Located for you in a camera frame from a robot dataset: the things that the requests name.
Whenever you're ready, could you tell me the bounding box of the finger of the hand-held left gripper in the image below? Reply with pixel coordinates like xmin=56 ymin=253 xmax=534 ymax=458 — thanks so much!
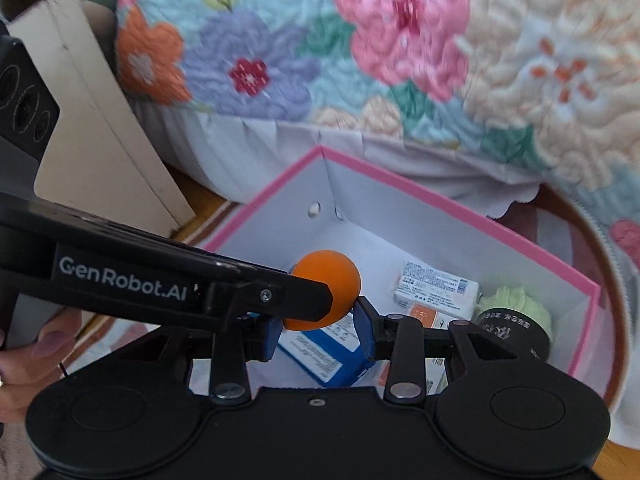
xmin=200 ymin=272 xmax=335 ymax=324

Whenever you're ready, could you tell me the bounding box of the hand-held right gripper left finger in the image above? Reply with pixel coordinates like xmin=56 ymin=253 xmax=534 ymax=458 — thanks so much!
xmin=90 ymin=317 xmax=283 ymax=406

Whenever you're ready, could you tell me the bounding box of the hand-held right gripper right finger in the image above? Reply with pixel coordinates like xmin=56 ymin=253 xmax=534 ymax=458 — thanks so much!
xmin=354 ymin=297 xmax=548 ymax=404

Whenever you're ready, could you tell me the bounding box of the orange ball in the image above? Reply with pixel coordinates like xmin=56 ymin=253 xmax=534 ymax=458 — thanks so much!
xmin=282 ymin=249 xmax=362 ymax=332

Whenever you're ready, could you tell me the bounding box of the blue snack packet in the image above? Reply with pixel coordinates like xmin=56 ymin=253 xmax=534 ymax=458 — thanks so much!
xmin=277 ymin=325 xmax=381 ymax=388

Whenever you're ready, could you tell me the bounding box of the white toothpaste tube box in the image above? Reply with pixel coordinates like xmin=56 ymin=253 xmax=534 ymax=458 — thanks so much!
xmin=393 ymin=259 xmax=482 ymax=318

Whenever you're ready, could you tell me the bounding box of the pink cardboard box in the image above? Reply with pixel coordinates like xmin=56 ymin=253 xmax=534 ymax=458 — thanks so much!
xmin=192 ymin=144 xmax=601 ymax=401

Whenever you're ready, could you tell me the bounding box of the person's left hand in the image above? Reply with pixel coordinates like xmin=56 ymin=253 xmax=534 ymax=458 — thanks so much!
xmin=0 ymin=310 xmax=84 ymax=423

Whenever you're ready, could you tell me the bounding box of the beige cardboard box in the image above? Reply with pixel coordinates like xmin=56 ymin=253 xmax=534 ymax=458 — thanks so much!
xmin=7 ymin=0 xmax=198 ymax=233

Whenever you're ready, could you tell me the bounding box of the green jar with black lid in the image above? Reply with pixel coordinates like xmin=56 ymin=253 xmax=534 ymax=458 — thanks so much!
xmin=472 ymin=284 xmax=553 ymax=361

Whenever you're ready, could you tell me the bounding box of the striped round rug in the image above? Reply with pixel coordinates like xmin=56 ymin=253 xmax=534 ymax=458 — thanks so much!
xmin=60 ymin=182 xmax=640 ymax=448

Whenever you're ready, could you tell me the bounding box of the floral quilt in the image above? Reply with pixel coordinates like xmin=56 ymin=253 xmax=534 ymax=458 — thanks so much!
xmin=115 ymin=0 xmax=640 ymax=271

